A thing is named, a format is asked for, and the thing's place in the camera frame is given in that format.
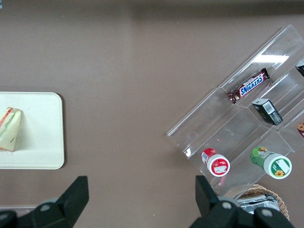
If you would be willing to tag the dark small packet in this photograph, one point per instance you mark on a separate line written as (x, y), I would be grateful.
(301, 69)

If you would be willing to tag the small black box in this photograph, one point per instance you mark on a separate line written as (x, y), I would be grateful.
(268, 112)

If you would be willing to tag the triangular sandwich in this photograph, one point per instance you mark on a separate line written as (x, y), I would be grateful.
(12, 128)

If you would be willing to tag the brown cookie box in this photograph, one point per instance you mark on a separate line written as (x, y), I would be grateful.
(301, 130)

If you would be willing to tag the green label white cap bottle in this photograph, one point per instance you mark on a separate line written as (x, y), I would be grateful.
(275, 165)

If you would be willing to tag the beige plastic tray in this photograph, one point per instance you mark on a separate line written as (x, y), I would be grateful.
(42, 133)

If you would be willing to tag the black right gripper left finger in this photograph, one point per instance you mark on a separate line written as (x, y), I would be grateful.
(66, 206)

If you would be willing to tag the Snickers chocolate bar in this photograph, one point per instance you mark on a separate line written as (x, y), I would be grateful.
(250, 86)

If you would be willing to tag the clear acrylic stepped stand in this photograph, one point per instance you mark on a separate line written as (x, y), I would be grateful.
(237, 133)

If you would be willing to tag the red label white cap bottle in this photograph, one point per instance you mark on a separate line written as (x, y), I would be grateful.
(217, 165)

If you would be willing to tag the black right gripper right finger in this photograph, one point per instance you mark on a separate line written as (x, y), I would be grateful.
(213, 211)

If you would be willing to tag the aluminium foil container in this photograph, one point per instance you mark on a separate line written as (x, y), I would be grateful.
(256, 202)

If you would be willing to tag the light wicker basket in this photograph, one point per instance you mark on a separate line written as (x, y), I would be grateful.
(281, 202)

